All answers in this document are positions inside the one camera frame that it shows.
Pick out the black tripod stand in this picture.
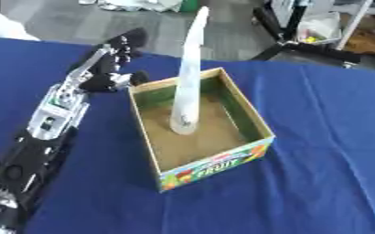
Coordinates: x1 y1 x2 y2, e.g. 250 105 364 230
248 0 364 64

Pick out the clear plastic bag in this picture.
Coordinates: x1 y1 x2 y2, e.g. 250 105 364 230
295 11 343 46

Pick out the open cardboard box printed front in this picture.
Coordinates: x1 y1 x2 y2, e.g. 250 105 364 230
126 67 277 194

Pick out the white crumpled bag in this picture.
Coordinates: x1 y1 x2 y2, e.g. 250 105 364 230
77 0 185 13

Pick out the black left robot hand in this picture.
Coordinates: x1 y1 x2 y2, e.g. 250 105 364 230
67 27 151 93

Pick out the white object at table edge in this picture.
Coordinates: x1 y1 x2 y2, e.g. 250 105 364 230
0 8 40 42

